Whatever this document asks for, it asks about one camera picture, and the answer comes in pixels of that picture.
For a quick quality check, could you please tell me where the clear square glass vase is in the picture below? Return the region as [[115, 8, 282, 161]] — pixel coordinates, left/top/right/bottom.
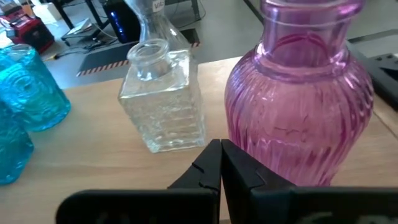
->
[[117, 38, 206, 154]]

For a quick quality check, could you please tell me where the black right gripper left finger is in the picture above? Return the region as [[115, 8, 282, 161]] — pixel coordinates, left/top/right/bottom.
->
[[55, 138, 222, 224]]

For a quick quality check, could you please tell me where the tall teal embossed glass vase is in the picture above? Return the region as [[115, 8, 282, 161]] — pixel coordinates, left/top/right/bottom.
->
[[0, 102, 35, 187]]

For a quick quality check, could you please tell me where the black computer tower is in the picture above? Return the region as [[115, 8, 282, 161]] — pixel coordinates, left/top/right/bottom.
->
[[102, 0, 141, 44]]

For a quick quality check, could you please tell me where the red tool box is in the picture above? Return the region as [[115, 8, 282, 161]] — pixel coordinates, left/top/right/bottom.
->
[[0, 7, 56, 54]]

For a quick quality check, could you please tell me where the pink swirl-ribbed glass vase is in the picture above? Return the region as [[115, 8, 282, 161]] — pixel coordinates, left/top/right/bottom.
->
[[224, 0, 376, 187]]

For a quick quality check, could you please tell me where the tall clear glass vase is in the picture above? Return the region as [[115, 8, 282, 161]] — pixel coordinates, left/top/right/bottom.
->
[[124, 0, 192, 63]]

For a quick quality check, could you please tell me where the hazard-striped black floor mat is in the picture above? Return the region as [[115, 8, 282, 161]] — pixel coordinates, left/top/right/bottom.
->
[[76, 27, 201, 78]]

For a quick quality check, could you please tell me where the grey laptop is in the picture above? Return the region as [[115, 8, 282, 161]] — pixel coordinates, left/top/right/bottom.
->
[[60, 17, 94, 41]]

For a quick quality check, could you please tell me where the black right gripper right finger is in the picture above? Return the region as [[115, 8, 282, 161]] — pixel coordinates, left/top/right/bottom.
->
[[221, 138, 398, 224]]

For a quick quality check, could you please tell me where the white box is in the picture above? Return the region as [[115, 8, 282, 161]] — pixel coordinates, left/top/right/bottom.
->
[[30, 1, 63, 22]]

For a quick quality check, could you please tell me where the small teal glass jar vase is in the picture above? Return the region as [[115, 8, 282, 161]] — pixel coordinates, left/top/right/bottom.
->
[[0, 43, 72, 133]]

